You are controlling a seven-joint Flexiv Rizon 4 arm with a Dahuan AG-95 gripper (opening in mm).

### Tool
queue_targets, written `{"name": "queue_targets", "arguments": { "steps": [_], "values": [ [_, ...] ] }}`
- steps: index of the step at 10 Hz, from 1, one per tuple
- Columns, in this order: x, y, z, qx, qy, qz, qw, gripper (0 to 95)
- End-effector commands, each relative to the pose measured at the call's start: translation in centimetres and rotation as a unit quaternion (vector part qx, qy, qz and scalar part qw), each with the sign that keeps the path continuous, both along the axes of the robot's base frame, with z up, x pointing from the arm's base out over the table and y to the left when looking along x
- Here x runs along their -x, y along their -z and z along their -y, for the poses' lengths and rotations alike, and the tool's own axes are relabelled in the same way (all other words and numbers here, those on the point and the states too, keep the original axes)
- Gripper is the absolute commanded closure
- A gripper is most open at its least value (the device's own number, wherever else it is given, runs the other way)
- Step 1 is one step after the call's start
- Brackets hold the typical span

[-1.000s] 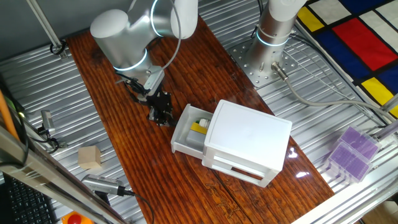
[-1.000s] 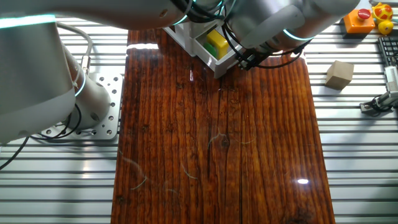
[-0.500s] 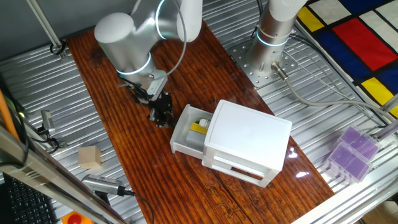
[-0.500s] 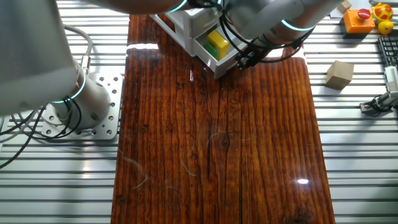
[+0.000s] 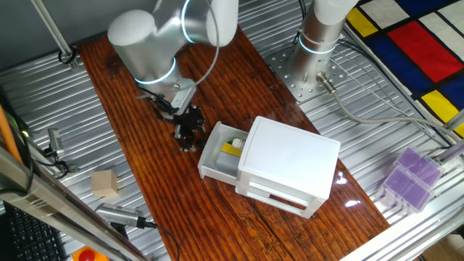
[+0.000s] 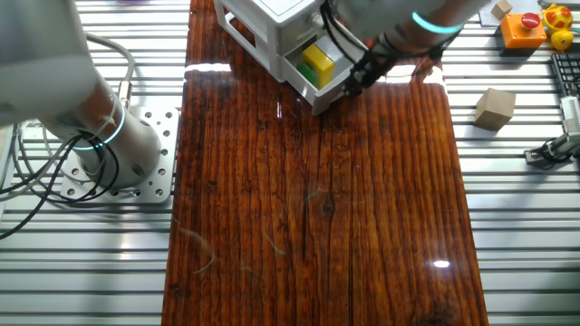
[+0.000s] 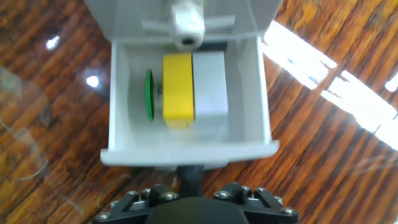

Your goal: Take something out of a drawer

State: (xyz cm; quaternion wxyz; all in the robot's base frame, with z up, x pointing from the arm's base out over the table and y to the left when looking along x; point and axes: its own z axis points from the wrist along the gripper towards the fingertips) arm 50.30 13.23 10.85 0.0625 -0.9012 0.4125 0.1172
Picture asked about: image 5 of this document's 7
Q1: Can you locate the orange tube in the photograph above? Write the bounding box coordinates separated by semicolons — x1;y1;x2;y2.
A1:
0;103;23;165

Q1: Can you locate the thick grey cable, metal plug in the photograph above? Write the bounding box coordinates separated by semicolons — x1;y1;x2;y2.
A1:
315;71;464;143

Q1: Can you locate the large wooden cube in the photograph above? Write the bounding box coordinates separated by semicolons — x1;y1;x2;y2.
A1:
90;169;119;199

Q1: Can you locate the silver perforated mounting plate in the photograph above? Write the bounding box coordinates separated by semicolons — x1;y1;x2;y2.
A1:
264;42;349;104

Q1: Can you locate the aluminium frame profile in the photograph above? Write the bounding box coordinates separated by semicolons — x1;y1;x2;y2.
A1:
30;0;80;70
0;144;150;261
339;195;464;261
434;108;464;165

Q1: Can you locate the orange emergency stop box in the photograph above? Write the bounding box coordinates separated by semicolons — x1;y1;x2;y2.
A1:
70;246;110;261

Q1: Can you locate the black keyboard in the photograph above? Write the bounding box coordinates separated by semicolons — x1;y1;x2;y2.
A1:
0;202;70;261

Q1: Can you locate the black cable tie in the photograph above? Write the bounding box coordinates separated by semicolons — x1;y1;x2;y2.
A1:
57;46;79;65

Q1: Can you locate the clear box with purple contents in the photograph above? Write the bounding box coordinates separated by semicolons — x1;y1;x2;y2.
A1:
394;146;446;181
376;165;436;215

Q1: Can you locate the yellow grey push-button box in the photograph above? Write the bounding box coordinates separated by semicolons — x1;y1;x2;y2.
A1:
216;138;243;175

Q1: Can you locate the black camera cable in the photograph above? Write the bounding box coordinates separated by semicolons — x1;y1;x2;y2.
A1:
144;220;181;261

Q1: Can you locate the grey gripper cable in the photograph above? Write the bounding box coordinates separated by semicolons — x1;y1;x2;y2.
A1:
181;0;222;92

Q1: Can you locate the red blue yellow checked cloth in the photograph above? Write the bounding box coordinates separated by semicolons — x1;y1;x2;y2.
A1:
344;0;464;139

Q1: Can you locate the small grey camera on clamp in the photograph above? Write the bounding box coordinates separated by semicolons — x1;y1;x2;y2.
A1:
43;128;79;175

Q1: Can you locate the ribbed silver camera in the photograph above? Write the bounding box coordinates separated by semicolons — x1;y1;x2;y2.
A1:
94;202;146;229

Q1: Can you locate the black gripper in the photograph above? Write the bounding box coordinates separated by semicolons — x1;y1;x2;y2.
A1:
172;104;207;154

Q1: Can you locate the white plastic drawer cabinet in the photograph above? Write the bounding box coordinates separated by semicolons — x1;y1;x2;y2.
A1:
234;115;341;220

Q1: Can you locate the glossy brown wood board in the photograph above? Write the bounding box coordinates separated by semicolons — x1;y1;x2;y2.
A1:
77;27;391;261

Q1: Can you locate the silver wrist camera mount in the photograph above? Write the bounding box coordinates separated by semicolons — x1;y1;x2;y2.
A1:
170;81;197;115

